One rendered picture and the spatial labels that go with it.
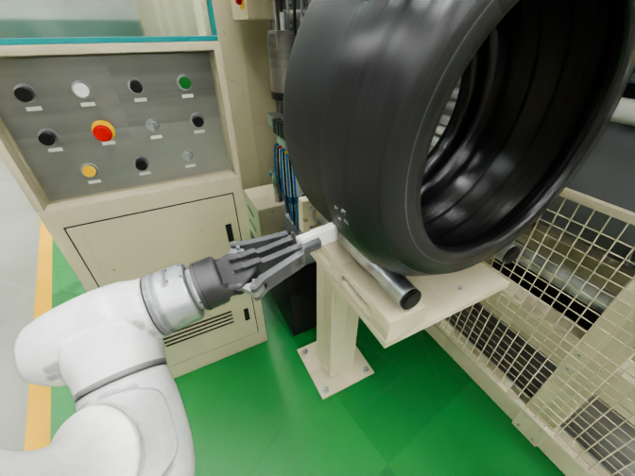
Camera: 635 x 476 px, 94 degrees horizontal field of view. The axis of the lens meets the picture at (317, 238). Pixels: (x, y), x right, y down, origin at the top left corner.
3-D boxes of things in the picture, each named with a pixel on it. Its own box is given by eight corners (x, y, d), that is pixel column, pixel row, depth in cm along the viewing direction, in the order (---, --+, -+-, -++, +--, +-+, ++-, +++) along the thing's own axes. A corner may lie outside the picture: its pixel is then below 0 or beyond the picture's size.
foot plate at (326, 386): (297, 350, 147) (297, 348, 145) (344, 330, 156) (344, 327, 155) (322, 399, 127) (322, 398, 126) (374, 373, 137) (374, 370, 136)
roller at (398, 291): (330, 203, 78) (329, 218, 81) (315, 206, 77) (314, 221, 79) (425, 288, 53) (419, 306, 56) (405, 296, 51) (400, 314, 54)
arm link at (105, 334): (158, 282, 49) (183, 359, 45) (49, 325, 44) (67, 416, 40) (128, 262, 39) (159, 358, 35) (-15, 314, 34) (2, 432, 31)
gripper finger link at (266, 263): (231, 264, 44) (232, 271, 43) (300, 238, 47) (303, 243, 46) (238, 282, 47) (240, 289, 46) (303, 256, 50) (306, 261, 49)
